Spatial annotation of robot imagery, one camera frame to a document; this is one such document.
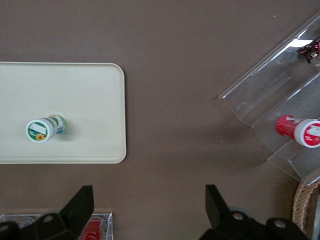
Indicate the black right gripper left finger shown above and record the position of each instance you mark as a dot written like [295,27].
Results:
[75,212]

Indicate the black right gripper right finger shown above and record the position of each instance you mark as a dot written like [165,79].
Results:
[220,220]

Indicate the green lid yogurt cup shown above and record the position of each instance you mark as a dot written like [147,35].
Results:
[40,128]

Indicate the beige plastic tray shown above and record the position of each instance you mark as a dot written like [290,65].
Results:
[75,100]

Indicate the red cola bottle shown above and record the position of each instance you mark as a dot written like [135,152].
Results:
[91,230]

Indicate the clear acrylic bottle rack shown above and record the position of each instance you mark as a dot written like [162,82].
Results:
[108,225]

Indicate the oval wicker basket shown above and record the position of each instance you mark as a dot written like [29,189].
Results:
[301,207]

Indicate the red lid yogurt cup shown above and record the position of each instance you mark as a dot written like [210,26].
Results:
[300,128]

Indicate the clear acrylic stepped stand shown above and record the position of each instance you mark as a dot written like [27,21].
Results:
[275,82]

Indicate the snickers bar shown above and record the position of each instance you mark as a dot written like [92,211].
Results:
[311,50]

